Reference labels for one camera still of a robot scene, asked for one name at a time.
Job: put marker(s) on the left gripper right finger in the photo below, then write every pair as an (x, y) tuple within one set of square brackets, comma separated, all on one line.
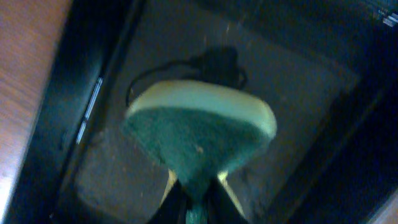
[(220, 207)]

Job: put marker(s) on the small black tray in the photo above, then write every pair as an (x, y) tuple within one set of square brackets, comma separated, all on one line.
[(323, 67)]

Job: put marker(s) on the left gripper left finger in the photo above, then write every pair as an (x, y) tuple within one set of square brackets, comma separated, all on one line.
[(173, 209)]

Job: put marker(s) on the green yellow sponge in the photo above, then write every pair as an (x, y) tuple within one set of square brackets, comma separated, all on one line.
[(199, 132)]

